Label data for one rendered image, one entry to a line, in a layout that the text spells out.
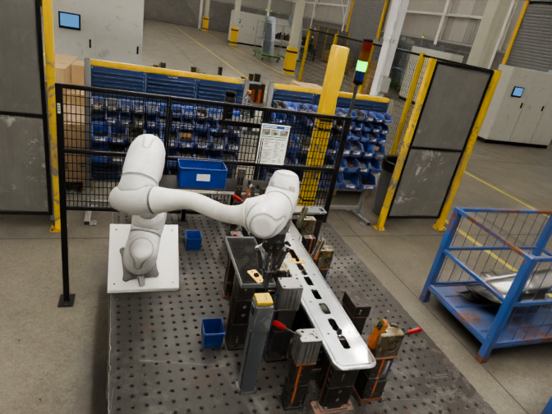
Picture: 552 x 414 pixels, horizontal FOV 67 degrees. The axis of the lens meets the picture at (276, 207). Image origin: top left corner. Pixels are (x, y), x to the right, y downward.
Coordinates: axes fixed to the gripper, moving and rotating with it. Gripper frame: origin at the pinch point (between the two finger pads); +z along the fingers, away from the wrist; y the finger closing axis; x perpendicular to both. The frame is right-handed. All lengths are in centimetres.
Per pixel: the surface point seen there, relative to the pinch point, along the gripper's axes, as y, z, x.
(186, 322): -21, 55, 42
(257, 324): -1.4, 18.6, -3.3
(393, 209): 250, 101, 275
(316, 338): 19.7, 19.4, -11.3
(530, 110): 962, 32, 787
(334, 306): 38.9, 25.2, 12.6
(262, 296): 0.0, 8.9, 0.7
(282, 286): 12.6, 14.1, 13.8
